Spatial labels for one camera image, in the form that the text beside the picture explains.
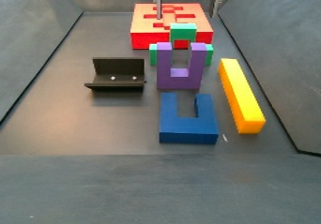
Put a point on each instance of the purple U-shaped block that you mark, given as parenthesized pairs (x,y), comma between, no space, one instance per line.
(179,78)

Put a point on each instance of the red slotted board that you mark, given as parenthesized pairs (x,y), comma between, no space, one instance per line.
(148,30)

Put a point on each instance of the green arch block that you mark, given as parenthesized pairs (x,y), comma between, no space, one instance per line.
(183,33)

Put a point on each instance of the yellow long bar block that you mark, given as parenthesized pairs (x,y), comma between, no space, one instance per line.
(246,112)

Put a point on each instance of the blue U-shaped block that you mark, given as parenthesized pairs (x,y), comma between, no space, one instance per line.
(198,129)

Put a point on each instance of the black angle bracket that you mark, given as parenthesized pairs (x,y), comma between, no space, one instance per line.
(117,73)

